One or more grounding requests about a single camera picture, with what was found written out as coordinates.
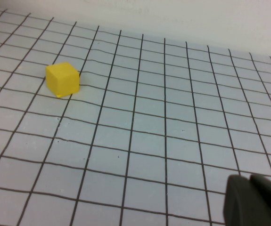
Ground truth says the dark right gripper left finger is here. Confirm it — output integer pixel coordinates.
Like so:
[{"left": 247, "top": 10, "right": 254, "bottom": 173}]
[{"left": 222, "top": 174, "right": 271, "bottom": 226}]

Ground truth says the white grid-lined table mat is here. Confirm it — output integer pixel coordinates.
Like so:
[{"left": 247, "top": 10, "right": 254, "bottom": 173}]
[{"left": 0, "top": 7, "right": 271, "bottom": 226}]

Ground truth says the yellow foam cube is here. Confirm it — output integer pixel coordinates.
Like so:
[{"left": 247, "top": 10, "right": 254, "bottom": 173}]
[{"left": 45, "top": 61, "right": 80, "bottom": 98}]

